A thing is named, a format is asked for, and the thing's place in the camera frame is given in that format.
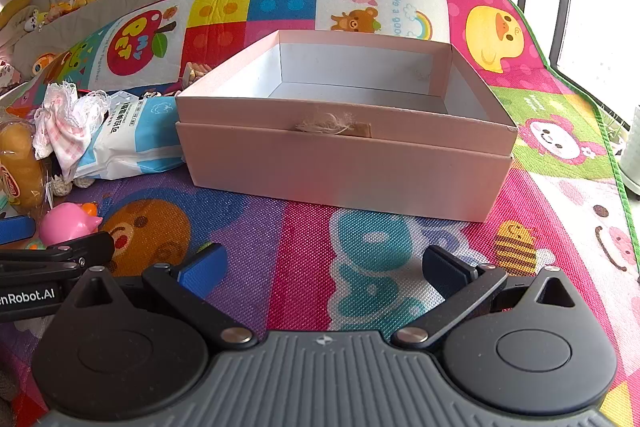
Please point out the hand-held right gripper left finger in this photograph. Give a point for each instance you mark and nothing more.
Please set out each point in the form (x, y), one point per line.
(202, 272)

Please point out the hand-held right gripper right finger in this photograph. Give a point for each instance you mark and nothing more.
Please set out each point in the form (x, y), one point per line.
(445, 274)

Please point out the pink cardboard box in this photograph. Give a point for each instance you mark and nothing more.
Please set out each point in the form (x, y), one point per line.
(350, 147)

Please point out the blue white tissue packet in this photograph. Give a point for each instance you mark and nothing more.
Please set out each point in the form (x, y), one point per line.
(135, 137)

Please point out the pink toy duck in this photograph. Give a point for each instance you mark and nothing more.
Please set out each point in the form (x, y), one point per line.
(65, 224)

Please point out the packaged orange bread bun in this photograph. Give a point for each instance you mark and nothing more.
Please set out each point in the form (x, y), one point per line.
(20, 162)

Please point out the yellow banana plush toy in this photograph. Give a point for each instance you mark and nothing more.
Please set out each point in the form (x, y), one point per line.
(15, 7)

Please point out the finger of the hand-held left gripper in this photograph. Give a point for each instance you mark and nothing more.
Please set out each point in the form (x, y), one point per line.
(75, 252)
(15, 229)

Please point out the small snack jar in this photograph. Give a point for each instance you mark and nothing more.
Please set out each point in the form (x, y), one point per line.
(196, 73)

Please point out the white container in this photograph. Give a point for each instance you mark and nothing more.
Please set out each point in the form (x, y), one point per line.
(631, 152)

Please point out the colourful cartoon printed mat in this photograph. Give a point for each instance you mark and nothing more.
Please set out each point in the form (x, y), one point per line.
(310, 232)

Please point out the white pink lace bow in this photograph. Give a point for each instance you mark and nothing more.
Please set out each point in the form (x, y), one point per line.
(62, 122)

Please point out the beige crochet item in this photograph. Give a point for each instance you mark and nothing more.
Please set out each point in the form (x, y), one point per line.
(70, 184)

